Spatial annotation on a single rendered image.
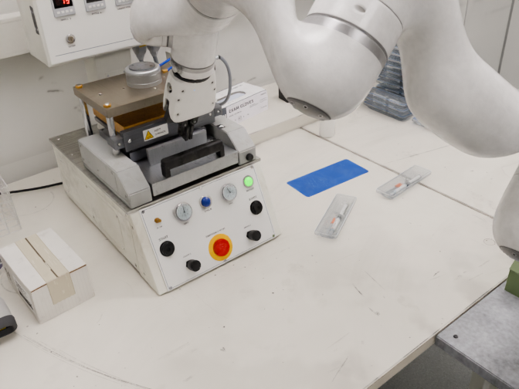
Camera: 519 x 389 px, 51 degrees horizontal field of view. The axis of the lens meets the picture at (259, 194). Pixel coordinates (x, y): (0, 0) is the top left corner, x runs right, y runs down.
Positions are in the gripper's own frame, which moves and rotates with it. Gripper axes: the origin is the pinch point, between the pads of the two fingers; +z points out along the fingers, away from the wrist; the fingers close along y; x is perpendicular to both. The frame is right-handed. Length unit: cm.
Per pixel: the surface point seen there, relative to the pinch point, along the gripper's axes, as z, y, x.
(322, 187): 27.8, 39.7, -11.3
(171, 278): 22.2, -13.4, -18.7
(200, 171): 8.0, 0.8, -5.9
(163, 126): 3.1, -2.0, 5.6
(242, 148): 7.0, 12.7, -4.8
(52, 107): 33, -9, 56
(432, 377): 89, 67, -63
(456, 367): 88, 77, -65
